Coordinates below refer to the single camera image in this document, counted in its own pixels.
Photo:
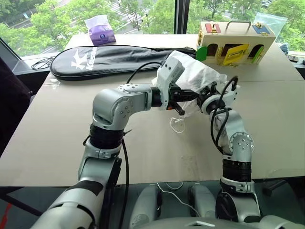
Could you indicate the silver robot right thigh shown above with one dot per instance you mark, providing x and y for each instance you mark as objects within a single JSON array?
[{"x": 202, "y": 200}]

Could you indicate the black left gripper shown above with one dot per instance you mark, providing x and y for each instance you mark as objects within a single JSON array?
[{"x": 175, "y": 94}]

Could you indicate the silver robot left thigh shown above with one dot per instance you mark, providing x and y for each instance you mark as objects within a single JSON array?
[{"x": 146, "y": 205}]

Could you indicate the black racket cover bag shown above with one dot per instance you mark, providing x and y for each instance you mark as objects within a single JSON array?
[{"x": 107, "y": 60}]

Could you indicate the clear plastic zip bag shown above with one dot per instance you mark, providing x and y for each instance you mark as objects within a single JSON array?
[{"x": 274, "y": 23}]

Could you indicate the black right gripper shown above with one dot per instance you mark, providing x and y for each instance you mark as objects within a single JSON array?
[{"x": 207, "y": 90}]

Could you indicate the silver robot thigh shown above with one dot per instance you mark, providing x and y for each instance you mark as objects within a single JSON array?
[
  {"x": 146, "y": 205},
  {"x": 202, "y": 200}
]

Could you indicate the dark window frame post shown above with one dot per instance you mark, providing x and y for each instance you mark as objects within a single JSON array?
[{"x": 182, "y": 16}]

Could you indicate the blue crumpled cloth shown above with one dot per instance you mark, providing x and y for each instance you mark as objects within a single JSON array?
[{"x": 284, "y": 47}]

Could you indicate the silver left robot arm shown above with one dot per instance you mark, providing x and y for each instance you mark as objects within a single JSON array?
[{"x": 107, "y": 105}]

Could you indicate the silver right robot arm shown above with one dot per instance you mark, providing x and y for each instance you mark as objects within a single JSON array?
[{"x": 239, "y": 143}]

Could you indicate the wooden lock box toy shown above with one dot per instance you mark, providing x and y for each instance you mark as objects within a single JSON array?
[{"x": 236, "y": 45}]

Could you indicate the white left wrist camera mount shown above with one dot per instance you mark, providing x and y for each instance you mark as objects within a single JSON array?
[{"x": 170, "y": 71}]

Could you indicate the grey robot torso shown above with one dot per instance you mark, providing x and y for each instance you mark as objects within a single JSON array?
[{"x": 197, "y": 224}]

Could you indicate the purple tissue pack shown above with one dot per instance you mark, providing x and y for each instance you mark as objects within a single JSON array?
[{"x": 101, "y": 32}]

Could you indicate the dark maroon fabric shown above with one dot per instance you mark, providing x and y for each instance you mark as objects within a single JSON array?
[{"x": 12, "y": 102}]

